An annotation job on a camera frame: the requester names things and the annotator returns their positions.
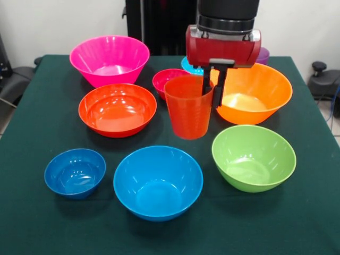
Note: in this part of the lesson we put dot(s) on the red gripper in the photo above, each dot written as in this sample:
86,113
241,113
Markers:
223,51

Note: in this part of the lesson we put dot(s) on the red-orange plastic cup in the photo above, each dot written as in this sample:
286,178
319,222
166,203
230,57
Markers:
186,117

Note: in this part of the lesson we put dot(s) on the green bowl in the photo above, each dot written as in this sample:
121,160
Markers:
252,154

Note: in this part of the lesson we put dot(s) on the medium light blue bowl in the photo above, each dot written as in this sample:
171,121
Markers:
156,180

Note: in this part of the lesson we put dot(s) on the small light blue bowl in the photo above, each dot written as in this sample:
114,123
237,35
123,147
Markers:
186,67

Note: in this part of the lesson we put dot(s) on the large orange bowl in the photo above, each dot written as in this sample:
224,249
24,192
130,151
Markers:
260,87

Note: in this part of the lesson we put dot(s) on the small crimson bowl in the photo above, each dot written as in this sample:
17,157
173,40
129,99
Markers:
160,79

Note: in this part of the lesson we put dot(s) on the purple translucent cup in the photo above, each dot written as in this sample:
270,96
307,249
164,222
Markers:
264,57

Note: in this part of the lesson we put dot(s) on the wide red-orange bowl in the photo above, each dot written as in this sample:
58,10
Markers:
117,111

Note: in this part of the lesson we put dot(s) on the black chair base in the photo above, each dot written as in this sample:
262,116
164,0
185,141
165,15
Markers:
324,82
16,79

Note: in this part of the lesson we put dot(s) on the large pink bowl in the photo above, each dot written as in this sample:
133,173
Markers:
106,53

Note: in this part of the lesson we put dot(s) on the small dark blue bowl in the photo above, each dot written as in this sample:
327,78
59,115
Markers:
74,172

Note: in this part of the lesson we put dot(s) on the dark green table cloth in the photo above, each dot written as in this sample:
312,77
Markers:
40,225

